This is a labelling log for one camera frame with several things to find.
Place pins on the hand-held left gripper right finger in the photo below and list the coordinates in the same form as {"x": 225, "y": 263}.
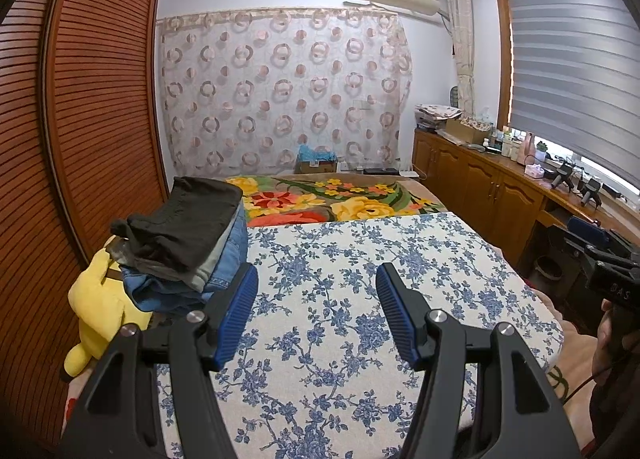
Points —
{"x": 397, "y": 314}

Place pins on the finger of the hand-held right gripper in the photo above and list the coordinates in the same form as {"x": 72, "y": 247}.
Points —
{"x": 587, "y": 231}
{"x": 612, "y": 257}

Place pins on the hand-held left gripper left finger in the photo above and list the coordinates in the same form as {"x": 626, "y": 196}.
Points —
{"x": 237, "y": 314}

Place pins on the black pants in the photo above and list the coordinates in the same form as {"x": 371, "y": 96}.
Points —
{"x": 185, "y": 219}

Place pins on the folded grey pants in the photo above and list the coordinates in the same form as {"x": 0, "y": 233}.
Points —
{"x": 217, "y": 251}

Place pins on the person's right hand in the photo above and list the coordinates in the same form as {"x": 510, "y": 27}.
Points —
{"x": 606, "y": 334}

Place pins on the stack of folded clothes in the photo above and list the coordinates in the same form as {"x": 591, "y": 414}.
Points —
{"x": 225, "y": 269}

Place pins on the grey waste bin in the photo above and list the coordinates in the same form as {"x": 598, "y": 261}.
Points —
{"x": 547, "y": 269}

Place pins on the blue floral sheet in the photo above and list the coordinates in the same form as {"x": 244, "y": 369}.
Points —
{"x": 325, "y": 299}

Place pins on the pink tissue box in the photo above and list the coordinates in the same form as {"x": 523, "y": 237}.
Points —
{"x": 535, "y": 172}

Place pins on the small potted plant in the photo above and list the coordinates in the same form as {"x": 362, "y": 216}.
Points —
{"x": 541, "y": 149}

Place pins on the pink bottle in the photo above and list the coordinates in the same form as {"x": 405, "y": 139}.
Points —
{"x": 527, "y": 146}

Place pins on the wooden cabinet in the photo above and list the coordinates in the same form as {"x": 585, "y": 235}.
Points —
{"x": 480, "y": 189}

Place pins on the white bottle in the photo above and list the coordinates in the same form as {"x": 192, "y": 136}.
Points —
{"x": 508, "y": 145}

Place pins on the yellow plush toy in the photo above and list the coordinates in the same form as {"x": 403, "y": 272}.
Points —
{"x": 100, "y": 304}

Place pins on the white power strip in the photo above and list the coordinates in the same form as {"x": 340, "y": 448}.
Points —
{"x": 409, "y": 172}

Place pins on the black flat box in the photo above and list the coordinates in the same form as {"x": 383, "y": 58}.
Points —
{"x": 380, "y": 170}

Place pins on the open cardboard box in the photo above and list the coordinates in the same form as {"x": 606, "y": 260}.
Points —
{"x": 467, "y": 131}

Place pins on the small brown box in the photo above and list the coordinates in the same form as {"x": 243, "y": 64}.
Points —
{"x": 315, "y": 167}

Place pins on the grey roller blind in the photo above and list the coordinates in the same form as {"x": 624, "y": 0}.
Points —
{"x": 575, "y": 64}

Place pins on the blue plastic bag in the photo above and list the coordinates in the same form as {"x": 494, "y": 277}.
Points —
{"x": 317, "y": 153}

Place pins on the stack of papers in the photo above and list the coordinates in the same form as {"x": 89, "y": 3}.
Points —
{"x": 437, "y": 114}

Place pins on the beige window curtain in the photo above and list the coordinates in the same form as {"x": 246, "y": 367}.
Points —
{"x": 462, "y": 39}

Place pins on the brown louvred wardrobe door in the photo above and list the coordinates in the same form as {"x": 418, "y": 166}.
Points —
{"x": 90, "y": 104}

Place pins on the wooden window frame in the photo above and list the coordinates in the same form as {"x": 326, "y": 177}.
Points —
{"x": 502, "y": 49}

